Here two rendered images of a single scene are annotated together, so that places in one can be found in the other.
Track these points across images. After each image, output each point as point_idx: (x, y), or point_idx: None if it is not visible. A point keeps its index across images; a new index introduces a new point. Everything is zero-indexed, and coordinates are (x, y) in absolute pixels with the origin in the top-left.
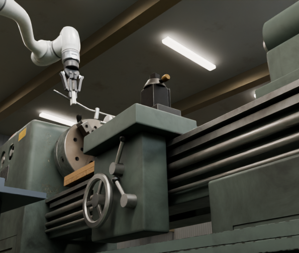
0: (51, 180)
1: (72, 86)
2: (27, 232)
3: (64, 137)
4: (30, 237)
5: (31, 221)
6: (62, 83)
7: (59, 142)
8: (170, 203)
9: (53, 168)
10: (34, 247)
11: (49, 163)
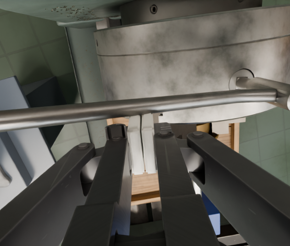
0: (102, 15)
1: (157, 171)
2: (77, 27)
3: (106, 100)
4: (83, 26)
5: (79, 26)
6: (28, 191)
7: (100, 68)
8: None
9: (103, 13)
10: (92, 26)
11: (90, 13)
